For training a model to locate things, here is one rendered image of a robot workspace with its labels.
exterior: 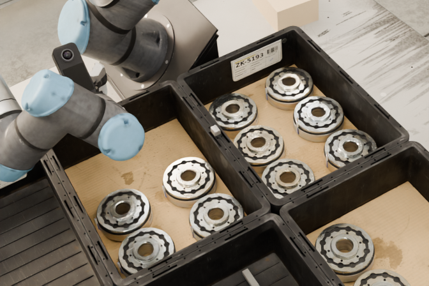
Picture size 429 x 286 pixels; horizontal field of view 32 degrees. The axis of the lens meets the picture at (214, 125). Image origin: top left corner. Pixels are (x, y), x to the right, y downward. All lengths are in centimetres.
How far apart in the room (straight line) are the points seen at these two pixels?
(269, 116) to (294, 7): 45
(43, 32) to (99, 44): 168
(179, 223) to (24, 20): 210
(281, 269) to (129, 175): 38
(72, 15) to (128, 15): 13
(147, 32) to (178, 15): 9
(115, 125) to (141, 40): 54
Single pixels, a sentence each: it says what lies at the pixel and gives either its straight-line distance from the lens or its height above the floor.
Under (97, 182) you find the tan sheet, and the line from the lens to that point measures 151.
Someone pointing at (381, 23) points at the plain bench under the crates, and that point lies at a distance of 199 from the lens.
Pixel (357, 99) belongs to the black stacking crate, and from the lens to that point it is 149.
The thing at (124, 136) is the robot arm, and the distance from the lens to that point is 117.
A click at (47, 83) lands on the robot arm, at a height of 123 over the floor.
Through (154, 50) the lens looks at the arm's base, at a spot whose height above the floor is 88.
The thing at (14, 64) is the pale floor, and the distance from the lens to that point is 317.
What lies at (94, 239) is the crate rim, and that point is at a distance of 130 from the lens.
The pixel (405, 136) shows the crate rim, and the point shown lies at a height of 93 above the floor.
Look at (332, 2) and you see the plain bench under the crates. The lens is 206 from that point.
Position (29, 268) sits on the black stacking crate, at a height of 83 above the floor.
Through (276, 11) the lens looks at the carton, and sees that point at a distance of 191.
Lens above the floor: 197
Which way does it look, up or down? 47 degrees down
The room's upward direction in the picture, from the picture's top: 8 degrees counter-clockwise
